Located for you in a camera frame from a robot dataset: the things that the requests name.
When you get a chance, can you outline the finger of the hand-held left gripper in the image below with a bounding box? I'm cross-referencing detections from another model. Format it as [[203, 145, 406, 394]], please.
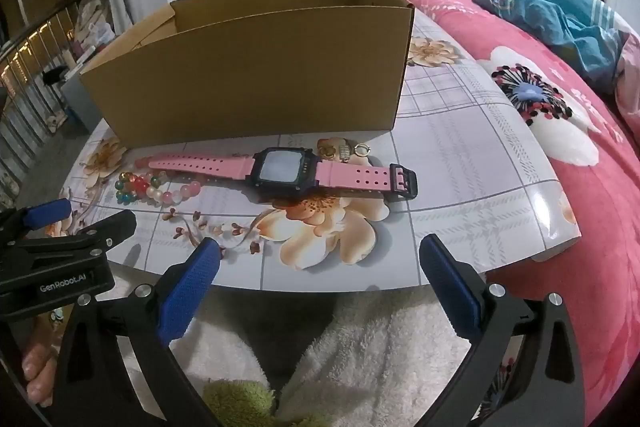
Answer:
[[10, 208, 137, 260], [0, 198, 72, 248]]

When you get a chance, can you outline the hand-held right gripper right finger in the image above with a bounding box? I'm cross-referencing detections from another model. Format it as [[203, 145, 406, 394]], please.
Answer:
[[419, 234, 586, 427]]

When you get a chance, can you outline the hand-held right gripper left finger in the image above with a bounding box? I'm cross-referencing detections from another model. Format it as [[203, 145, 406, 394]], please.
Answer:
[[52, 237, 223, 427]]

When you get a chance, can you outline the multicolour bead bracelet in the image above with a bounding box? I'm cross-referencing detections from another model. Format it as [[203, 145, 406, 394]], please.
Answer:
[[115, 172, 168, 206]]

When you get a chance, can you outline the pink bead bracelet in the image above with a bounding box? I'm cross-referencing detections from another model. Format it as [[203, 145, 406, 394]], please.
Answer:
[[134, 157, 203, 208]]

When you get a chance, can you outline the pink strap digital watch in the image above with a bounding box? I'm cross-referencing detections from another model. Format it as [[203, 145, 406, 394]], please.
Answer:
[[148, 147, 418, 202]]

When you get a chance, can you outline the gold brooch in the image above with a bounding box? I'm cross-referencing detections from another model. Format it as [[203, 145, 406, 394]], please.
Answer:
[[317, 138, 342, 160]]

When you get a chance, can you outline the brown cardboard box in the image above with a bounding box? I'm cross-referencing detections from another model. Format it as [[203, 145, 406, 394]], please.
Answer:
[[79, 0, 415, 151]]

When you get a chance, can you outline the person's left hand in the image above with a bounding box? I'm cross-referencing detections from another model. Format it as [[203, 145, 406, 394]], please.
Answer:
[[21, 327, 62, 407]]

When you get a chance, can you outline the metal barred gate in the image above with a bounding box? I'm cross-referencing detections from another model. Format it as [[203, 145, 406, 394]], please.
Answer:
[[0, 2, 91, 188]]

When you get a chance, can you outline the grey cabinet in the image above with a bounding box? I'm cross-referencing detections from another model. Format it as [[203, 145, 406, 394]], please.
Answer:
[[60, 72, 96, 132]]

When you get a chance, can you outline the green fluffy cloth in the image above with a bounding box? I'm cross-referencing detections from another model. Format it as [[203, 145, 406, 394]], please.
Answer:
[[202, 379, 331, 427]]

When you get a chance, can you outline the pink floral blanket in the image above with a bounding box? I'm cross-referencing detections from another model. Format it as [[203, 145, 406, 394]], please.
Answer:
[[375, 0, 640, 427]]

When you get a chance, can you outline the pile of pale bags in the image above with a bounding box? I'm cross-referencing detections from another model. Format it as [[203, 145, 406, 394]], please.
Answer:
[[75, 0, 117, 72]]

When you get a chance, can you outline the teal patterned blanket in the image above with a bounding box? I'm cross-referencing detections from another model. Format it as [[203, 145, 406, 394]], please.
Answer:
[[472, 0, 640, 95]]

